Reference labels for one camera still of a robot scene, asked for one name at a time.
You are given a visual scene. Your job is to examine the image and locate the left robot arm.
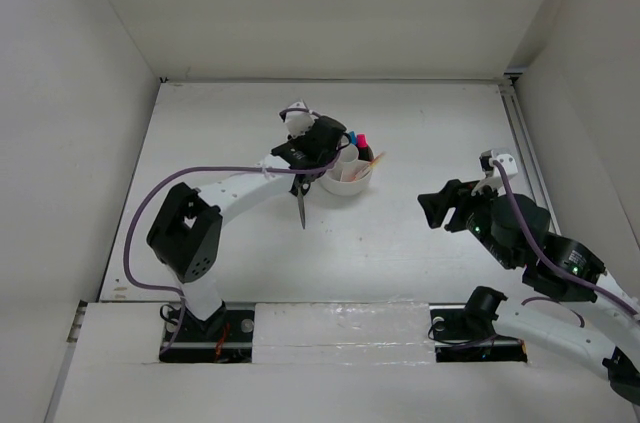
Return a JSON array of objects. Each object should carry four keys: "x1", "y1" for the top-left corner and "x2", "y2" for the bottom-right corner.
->
[{"x1": 146, "y1": 116, "x2": 346, "y2": 340}]

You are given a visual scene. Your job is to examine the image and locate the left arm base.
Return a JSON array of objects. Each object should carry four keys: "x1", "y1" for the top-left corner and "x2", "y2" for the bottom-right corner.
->
[{"x1": 159, "y1": 303, "x2": 255, "y2": 364}]

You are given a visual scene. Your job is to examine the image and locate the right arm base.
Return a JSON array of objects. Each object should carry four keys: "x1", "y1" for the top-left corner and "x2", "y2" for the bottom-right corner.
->
[{"x1": 427, "y1": 286, "x2": 528, "y2": 363}]

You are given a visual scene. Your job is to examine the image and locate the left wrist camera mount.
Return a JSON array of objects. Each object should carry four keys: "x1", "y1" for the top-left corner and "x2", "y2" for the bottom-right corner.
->
[{"x1": 279, "y1": 99, "x2": 316, "y2": 138}]

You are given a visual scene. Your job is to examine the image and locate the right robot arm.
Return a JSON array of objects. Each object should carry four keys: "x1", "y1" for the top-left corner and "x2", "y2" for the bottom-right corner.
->
[{"x1": 417, "y1": 179, "x2": 639, "y2": 404}]

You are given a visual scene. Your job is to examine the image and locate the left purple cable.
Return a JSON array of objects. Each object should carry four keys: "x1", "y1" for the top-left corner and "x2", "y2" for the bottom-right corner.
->
[{"x1": 123, "y1": 107, "x2": 346, "y2": 359}]

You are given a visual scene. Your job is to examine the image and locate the black handled scissors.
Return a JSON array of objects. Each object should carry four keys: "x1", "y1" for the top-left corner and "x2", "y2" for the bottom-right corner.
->
[{"x1": 291, "y1": 176, "x2": 311, "y2": 229}]

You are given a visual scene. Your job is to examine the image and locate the thin red highlighter pen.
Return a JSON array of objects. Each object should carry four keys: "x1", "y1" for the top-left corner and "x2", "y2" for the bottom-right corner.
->
[{"x1": 355, "y1": 150, "x2": 389, "y2": 178}]

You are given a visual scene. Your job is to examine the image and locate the white round divided organizer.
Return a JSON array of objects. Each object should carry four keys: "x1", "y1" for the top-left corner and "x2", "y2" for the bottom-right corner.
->
[{"x1": 320, "y1": 144, "x2": 373, "y2": 197}]

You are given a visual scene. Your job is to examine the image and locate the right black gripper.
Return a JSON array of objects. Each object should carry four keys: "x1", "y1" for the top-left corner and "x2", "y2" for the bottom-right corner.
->
[{"x1": 416, "y1": 174, "x2": 516, "y2": 268}]

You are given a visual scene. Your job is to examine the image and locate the pink capped black highlighter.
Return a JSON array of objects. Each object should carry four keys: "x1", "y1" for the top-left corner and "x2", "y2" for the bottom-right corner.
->
[{"x1": 356, "y1": 134, "x2": 373, "y2": 162}]

